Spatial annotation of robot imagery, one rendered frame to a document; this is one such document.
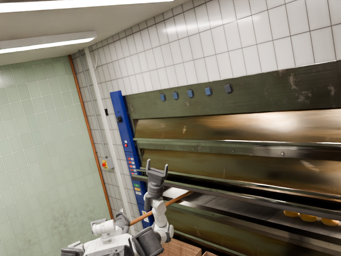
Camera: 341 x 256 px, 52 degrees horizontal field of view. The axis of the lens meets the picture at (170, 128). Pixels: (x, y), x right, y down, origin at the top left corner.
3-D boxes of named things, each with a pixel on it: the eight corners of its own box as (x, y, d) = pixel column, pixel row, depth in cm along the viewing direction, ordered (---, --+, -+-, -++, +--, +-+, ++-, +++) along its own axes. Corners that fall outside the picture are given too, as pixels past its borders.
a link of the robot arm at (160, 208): (164, 198, 198) (168, 213, 206) (154, 191, 204) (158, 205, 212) (155, 206, 195) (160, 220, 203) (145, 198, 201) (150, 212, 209)
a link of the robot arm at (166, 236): (173, 244, 216) (164, 248, 195) (153, 243, 219) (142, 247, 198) (173, 224, 219) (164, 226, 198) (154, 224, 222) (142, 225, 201)
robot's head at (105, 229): (116, 237, 186) (112, 222, 185) (97, 242, 186) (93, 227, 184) (116, 232, 193) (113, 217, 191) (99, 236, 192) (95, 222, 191)
